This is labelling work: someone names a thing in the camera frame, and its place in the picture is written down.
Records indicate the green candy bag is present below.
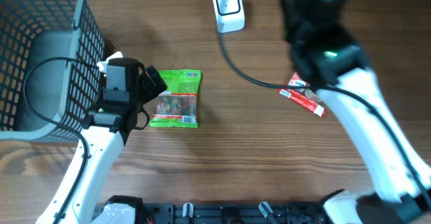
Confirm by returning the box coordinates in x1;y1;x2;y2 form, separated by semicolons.
150;69;201;128

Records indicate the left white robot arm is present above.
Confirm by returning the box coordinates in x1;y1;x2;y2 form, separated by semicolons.
37;57;167;223

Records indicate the grey plastic mesh basket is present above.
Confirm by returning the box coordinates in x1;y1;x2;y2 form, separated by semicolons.
1;0;105;142

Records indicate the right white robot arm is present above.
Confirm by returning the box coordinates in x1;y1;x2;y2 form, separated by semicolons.
280;0;430;223

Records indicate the red stick sachet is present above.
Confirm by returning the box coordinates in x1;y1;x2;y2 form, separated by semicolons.
278;89;327;117

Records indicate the white barcode scanner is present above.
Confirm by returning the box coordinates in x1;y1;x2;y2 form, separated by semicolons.
213;0;245;34

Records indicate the red white tissue packet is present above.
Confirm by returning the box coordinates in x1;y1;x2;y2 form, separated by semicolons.
288;72;308;87

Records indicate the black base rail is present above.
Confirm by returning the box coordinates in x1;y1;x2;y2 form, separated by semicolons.
91;200;332;224

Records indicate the green lid jar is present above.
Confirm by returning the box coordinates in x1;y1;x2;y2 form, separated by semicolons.
304;89;321;102

